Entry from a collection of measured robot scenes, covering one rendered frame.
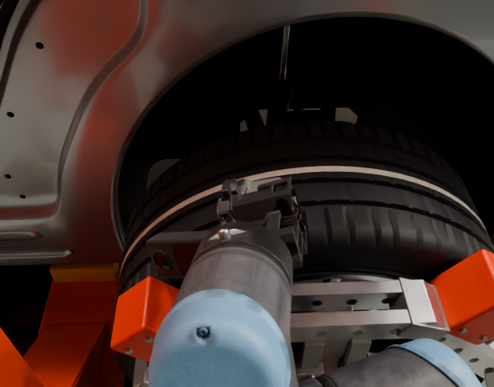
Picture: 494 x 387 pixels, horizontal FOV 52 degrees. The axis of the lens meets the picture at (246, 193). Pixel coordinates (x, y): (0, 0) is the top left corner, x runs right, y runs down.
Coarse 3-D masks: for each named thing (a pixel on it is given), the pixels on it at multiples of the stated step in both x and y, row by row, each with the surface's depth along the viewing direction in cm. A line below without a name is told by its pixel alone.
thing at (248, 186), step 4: (248, 180) 63; (256, 180) 63; (260, 180) 62; (264, 180) 62; (268, 180) 61; (272, 180) 61; (244, 184) 61; (248, 184) 62; (252, 184) 62; (256, 184) 61; (240, 188) 58; (244, 188) 60; (248, 188) 60; (252, 188) 60; (256, 188) 59; (244, 192) 59; (248, 192) 59
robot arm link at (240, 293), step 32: (224, 256) 38; (256, 256) 39; (192, 288) 35; (224, 288) 34; (256, 288) 35; (288, 288) 40; (192, 320) 31; (224, 320) 31; (256, 320) 32; (288, 320) 36; (160, 352) 31; (192, 352) 31; (224, 352) 30; (256, 352) 30; (288, 352) 33; (160, 384) 32; (192, 384) 31; (224, 384) 31; (256, 384) 31; (288, 384) 32
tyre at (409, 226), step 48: (240, 144) 74; (288, 144) 72; (336, 144) 72; (384, 144) 75; (144, 192) 86; (192, 192) 73; (336, 192) 65; (384, 192) 67; (432, 192) 71; (144, 240) 76; (336, 240) 61; (384, 240) 62; (432, 240) 63; (480, 240) 72
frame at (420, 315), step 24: (312, 288) 63; (336, 288) 63; (360, 288) 63; (384, 288) 63; (408, 288) 63; (432, 288) 64; (336, 312) 60; (360, 312) 60; (384, 312) 60; (408, 312) 60; (432, 312) 60; (312, 336) 61; (336, 336) 61; (360, 336) 61; (384, 336) 62; (408, 336) 61; (432, 336) 61; (480, 360) 68; (144, 384) 69
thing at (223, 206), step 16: (256, 192) 55; (272, 192) 52; (288, 192) 51; (224, 208) 53; (240, 208) 52; (256, 208) 52; (272, 208) 51; (288, 208) 52; (272, 224) 49; (288, 224) 51; (288, 240) 46; (304, 240) 55
